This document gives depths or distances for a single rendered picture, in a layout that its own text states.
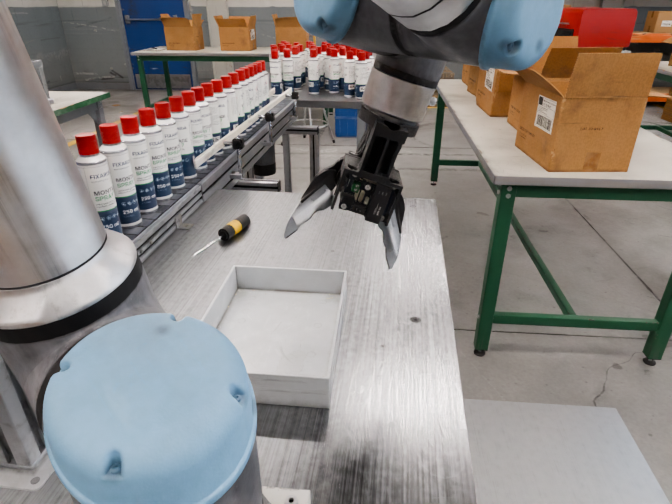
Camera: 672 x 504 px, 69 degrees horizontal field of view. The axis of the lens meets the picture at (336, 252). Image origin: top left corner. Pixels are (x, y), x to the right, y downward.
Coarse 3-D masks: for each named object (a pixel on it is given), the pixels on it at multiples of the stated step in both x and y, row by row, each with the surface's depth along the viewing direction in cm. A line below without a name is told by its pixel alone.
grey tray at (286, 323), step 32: (224, 288) 80; (256, 288) 87; (288, 288) 86; (320, 288) 86; (224, 320) 79; (256, 320) 79; (288, 320) 79; (320, 320) 79; (256, 352) 72; (288, 352) 72; (320, 352) 72; (256, 384) 62; (288, 384) 61; (320, 384) 61
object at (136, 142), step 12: (120, 120) 98; (132, 120) 98; (132, 132) 98; (132, 144) 99; (144, 144) 100; (132, 156) 100; (144, 156) 101; (132, 168) 101; (144, 168) 102; (144, 180) 103; (144, 192) 104; (144, 204) 105; (156, 204) 107
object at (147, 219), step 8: (192, 184) 123; (176, 192) 118; (184, 192) 118; (168, 200) 113; (176, 200) 113; (160, 208) 109; (168, 208) 109; (144, 216) 105; (152, 216) 105; (144, 224) 101; (128, 232) 98; (136, 232) 98
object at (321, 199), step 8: (320, 192) 62; (328, 192) 61; (312, 200) 63; (320, 200) 61; (328, 200) 63; (296, 208) 63; (304, 208) 63; (312, 208) 61; (320, 208) 63; (296, 216) 63; (304, 216) 60; (288, 224) 64; (296, 224) 60; (288, 232) 65
